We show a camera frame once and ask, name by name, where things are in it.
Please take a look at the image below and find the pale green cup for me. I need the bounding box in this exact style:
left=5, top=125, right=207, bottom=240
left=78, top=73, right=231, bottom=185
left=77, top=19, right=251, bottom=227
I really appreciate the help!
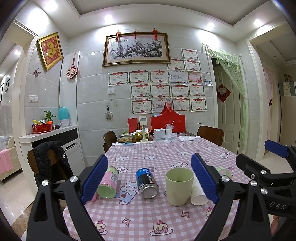
left=166, top=168, right=194, bottom=206

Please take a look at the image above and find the small green clear cup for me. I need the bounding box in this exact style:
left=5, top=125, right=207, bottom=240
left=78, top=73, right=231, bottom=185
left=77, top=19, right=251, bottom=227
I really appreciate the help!
left=216, top=167, right=231, bottom=178

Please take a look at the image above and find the white paper cup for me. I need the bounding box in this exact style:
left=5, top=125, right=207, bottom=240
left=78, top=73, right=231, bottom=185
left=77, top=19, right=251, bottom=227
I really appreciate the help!
left=191, top=177, right=209, bottom=206

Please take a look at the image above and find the black jacket on chair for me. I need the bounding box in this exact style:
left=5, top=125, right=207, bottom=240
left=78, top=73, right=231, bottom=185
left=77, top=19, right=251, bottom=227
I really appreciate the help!
left=33, top=141, right=73, bottom=187

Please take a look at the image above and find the brown chair right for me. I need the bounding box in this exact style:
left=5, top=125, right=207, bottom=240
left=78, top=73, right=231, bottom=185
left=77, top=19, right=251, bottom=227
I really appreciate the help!
left=197, top=126, right=224, bottom=146

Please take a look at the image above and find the brown chair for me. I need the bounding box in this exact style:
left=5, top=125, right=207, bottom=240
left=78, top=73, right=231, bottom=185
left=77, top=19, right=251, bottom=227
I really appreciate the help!
left=102, top=131, right=117, bottom=152
left=197, top=126, right=224, bottom=146

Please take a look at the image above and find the pink green labelled can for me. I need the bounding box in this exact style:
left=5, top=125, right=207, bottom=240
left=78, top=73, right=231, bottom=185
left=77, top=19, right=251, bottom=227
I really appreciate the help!
left=97, top=166, right=119, bottom=199

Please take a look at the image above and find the pink towel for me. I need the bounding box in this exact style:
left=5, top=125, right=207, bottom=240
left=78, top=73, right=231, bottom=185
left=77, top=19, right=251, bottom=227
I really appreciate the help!
left=0, top=149, right=14, bottom=174

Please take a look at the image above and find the white sideboard cabinet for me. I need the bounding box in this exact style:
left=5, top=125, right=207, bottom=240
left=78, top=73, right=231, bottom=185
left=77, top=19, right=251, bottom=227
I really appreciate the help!
left=17, top=124, right=86, bottom=196

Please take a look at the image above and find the red diamond door decoration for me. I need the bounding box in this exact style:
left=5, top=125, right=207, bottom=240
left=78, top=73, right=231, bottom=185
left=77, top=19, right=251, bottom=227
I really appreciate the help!
left=217, top=84, right=231, bottom=103

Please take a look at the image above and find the red basket with items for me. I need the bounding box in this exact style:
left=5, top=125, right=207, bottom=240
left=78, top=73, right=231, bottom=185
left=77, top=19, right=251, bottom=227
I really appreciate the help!
left=32, top=120, right=53, bottom=134

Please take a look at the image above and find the brown chair left far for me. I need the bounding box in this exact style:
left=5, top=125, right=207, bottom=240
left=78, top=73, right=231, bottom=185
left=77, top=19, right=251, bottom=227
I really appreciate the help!
left=102, top=131, right=117, bottom=152

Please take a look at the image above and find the blue black metal can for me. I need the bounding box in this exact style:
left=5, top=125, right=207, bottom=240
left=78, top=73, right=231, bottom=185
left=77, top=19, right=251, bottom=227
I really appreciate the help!
left=135, top=168, right=159, bottom=199

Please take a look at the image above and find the potted green plant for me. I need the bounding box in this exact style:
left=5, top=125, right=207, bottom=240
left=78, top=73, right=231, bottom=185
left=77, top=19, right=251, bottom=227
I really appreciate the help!
left=43, top=110, right=57, bottom=123

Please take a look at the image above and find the pink checked tablecloth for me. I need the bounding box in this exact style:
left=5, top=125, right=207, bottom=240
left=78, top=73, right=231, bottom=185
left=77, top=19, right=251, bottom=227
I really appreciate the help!
left=63, top=136, right=253, bottom=241

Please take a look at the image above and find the blue white humidifier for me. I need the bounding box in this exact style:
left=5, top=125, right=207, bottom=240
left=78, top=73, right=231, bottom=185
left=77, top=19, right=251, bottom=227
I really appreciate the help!
left=58, top=107, right=69, bottom=127

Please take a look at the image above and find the green door curtain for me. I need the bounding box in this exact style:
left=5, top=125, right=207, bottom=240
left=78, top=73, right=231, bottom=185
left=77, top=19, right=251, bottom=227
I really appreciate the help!
left=203, top=44, right=248, bottom=154

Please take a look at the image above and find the white tissue box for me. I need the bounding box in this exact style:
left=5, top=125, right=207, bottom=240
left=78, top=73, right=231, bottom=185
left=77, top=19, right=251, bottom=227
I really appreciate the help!
left=154, top=128, right=166, bottom=140

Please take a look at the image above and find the red gift bag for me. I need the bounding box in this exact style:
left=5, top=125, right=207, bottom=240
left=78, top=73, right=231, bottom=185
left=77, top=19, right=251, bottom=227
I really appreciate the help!
left=151, top=102, right=186, bottom=133

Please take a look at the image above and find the small red box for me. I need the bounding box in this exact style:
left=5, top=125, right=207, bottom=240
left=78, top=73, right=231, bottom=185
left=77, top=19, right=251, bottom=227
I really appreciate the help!
left=128, top=118, right=137, bottom=133

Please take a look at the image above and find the white desk lamp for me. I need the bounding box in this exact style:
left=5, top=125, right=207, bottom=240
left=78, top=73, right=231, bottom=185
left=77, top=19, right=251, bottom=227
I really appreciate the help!
left=139, top=115, right=149, bottom=143

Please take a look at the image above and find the gold framed red picture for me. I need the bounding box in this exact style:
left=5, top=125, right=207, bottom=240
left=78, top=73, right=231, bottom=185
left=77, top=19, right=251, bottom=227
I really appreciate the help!
left=36, top=32, right=64, bottom=71

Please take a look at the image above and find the plum blossom framed painting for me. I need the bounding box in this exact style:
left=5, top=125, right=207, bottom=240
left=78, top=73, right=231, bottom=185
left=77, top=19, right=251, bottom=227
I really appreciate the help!
left=103, top=30, right=171, bottom=67

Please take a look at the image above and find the red round wall ornament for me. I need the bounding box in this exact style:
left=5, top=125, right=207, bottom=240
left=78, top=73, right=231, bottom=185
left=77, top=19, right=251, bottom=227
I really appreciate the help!
left=66, top=52, right=78, bottom=79

